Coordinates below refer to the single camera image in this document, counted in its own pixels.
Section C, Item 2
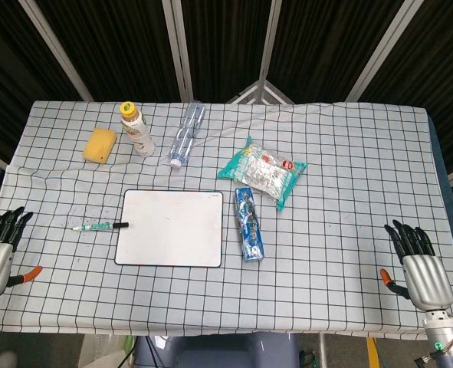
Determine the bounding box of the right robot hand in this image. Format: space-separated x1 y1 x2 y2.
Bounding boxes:
379 218 453 311

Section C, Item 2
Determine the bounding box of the green whiteboard marker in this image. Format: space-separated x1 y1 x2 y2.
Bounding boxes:
71 221 130 232

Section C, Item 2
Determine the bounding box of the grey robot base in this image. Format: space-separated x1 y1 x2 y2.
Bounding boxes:
133 332 300 368

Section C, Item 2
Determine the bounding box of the checkered white tablecloth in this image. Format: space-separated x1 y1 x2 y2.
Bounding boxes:
0 100 453 340

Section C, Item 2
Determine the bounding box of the yellow sponge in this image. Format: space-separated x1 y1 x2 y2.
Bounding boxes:
82 128 118 164

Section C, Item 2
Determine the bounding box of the blue cookie pack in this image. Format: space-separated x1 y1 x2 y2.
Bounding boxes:
234 187 267 263

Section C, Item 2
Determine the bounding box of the teal snack bag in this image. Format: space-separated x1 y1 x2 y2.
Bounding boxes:
216 136 308 212

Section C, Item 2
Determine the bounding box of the yellow capped drink bottle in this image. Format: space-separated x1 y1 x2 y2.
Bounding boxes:
119 100 156 157

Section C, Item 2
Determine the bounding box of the clear plastic water bottle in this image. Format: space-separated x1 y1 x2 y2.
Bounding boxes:
168 100 207 169

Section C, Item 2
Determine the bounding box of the black folding screen panel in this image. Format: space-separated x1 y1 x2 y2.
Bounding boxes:
0 0 453 169

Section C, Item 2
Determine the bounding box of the white dry-erase board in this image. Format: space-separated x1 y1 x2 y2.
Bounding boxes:
113 189 225 268

